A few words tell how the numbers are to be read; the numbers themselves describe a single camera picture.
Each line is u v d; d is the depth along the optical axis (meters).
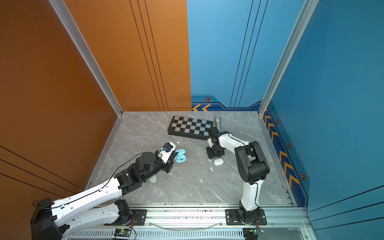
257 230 0.69
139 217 0.75
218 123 1.10
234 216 0.73
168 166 0.64
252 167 0.51
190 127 1.05
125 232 0.72
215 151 0.82
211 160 0.92
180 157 0.74
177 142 1.02
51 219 0.40
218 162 0.90
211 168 0.89
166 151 0.61
